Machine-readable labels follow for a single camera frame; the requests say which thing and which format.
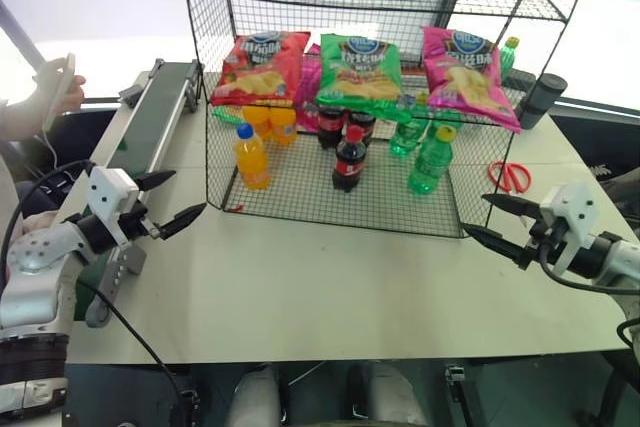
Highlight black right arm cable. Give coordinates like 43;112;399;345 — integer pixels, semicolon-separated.
537;241;640;348

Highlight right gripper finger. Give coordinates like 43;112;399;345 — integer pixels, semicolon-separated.
459;222;530;268
481;193;534;221

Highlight white device cable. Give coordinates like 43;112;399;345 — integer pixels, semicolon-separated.
41;130;62;169

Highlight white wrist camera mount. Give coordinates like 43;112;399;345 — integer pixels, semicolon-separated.
87;166;142;249
539;181;602;273

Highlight black wire rack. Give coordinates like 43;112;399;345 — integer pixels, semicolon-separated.
178;0;594;240

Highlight green conveyor belt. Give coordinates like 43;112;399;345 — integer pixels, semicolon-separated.
73;59;207;329

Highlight green soda bottle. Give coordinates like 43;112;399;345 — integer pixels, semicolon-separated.
498;36;522;81
388;96;432;159
424;109;454;141
407;125;457;196

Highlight cola bottle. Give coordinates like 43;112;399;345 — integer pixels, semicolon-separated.
347;109;378;148
331;125;370;194
316;105;348;151

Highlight grey rounded robot leg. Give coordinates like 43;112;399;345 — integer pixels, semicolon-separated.
348;361;429;427
227;364;282;427

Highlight black cable under left arm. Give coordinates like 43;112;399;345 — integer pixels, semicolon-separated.
73;277;187;427

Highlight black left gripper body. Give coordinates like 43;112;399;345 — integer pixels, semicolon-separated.
118;202;169;242

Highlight red scissors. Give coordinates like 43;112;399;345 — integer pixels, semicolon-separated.
487;160;533;194

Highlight pink chips bag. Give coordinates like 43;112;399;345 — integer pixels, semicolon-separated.
422;26;524;135

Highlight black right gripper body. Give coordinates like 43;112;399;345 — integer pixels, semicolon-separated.
519;204;556;268

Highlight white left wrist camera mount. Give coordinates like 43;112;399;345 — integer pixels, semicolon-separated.
87;166;142;249

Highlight orange soda bottle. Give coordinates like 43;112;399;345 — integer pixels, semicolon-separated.
233;122;272;192
269;107;299;147
242;105;274;141

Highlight green chips bag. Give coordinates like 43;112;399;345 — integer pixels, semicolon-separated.
313;33;414;123

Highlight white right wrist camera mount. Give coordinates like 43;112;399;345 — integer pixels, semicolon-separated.
539;181;602;273

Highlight grey slanted pole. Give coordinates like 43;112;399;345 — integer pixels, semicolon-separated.
0;0;44;69

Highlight metal table bracket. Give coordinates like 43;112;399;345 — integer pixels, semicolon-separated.
444;363;469;404

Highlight magenta snack bag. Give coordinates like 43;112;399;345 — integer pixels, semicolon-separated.
294;43;324;133

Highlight person's hand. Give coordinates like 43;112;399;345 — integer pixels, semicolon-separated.
49;74;88;112

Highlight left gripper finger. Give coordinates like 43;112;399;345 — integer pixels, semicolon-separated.
134;170;177;194
158;202;208;241

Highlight black cylindrical flask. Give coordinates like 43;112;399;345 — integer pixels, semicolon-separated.
519;73;568;131

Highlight red chips bag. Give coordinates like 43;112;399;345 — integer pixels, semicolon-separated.
209;30;312;109

